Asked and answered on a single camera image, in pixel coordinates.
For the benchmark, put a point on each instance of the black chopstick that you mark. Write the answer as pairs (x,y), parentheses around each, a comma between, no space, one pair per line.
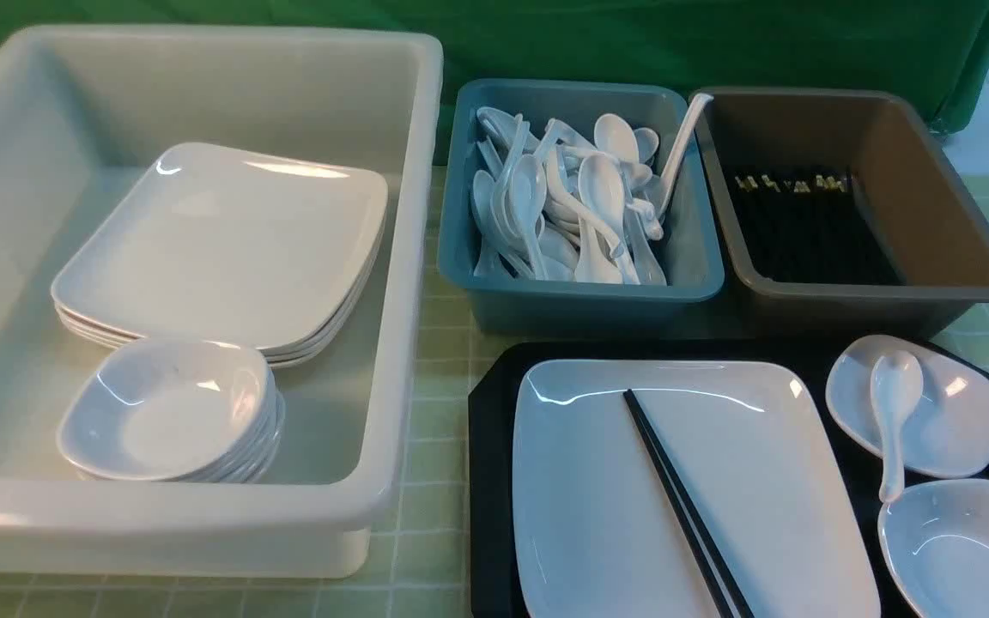
(669,481)
(725,592)

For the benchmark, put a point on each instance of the large white square plate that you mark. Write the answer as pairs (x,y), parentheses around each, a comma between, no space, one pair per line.
(595,534)

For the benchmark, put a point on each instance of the white ceramic soup spoon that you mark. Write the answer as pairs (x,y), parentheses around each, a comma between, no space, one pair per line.
(895,388)

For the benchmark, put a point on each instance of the white small bowl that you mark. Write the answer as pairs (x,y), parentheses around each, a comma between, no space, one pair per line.
(935,542)
(947,437)

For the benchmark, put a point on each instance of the pile of white soup spoons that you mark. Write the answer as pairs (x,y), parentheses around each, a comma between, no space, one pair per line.
(565,208)

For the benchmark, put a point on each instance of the teal plastic spoon bin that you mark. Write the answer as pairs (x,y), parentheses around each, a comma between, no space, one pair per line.
(688,253)

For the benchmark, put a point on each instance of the stack of white square plates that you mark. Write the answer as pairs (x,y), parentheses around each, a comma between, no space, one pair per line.
(225,245)

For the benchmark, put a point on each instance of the large white plastic tub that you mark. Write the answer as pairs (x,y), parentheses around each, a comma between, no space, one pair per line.
(82,108)

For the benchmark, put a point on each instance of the bundle of black chopsticks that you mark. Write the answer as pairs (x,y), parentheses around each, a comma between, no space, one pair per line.
(802,224)

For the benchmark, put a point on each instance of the stack of white small bowls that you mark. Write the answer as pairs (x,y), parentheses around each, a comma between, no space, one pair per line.
(170,409)

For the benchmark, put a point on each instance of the brown plastic chopstick bin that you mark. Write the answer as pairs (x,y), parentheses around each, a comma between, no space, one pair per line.
(922,214)

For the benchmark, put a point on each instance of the green cloth backdrop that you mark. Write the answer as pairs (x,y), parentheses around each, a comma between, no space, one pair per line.
(933,54)

